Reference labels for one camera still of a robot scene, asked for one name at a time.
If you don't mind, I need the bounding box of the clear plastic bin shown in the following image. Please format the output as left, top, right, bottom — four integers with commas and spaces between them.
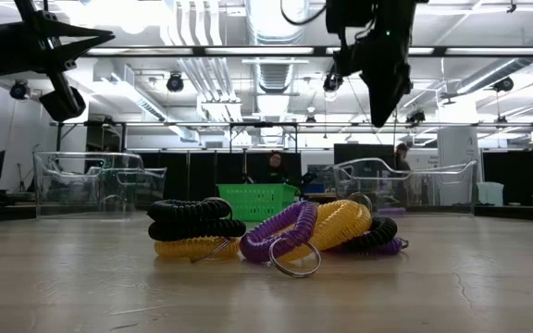
333, 158, 478, 216
33, 151, 168, 218

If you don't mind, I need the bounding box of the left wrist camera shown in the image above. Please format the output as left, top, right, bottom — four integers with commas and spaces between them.
38, 71, 87, 123

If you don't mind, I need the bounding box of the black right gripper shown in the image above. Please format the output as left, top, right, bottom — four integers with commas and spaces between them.
332, 18, 418, 129

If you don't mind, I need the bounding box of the white display column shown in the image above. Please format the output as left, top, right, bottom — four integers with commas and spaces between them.
436, 127, 480, 186

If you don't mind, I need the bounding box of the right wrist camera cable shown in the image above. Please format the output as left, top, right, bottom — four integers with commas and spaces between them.
279, 0, 328, 27

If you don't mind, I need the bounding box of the black spring keychain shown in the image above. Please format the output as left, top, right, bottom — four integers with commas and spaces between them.
146, 197, 234, 223
148, 217, 247, 242

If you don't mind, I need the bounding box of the purple ring on table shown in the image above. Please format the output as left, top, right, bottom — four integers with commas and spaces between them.
340, 216, 399, 253

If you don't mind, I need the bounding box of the black ceiling spotlight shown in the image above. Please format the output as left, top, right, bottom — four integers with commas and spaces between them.
166, 72, 185, 93
404, 108, 428, 126
492, 76, 515, 93
322, 72, 344, 93
9, 79, 31, 101

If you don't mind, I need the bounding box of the person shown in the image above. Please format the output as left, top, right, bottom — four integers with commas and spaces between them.
393, 142, 414, 204
259, 150, 291, 185

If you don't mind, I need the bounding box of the silver ceiling ventilation duct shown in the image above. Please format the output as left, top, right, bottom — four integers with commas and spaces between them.
245, 0, 307, 147

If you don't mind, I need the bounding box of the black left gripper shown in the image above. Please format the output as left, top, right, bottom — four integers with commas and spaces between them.
0, 11, 117, 81

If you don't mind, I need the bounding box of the black monitor screen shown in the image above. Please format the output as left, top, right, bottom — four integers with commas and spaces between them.
333, 142, 396, 167

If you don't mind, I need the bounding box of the white waste bin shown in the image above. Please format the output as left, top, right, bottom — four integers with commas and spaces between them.
476, 180, 505, 207

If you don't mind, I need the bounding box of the black partition panel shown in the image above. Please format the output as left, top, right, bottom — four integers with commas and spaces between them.
481, 150, 533, 207
127, 150, 304, 203

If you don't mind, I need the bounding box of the black overhead light bar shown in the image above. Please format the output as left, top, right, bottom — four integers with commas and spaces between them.
83, 44, 533, 58

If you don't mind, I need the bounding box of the yellow spring keychain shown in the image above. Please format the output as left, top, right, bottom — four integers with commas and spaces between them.
275, 191, 374, 263
154, 235, 241, 264

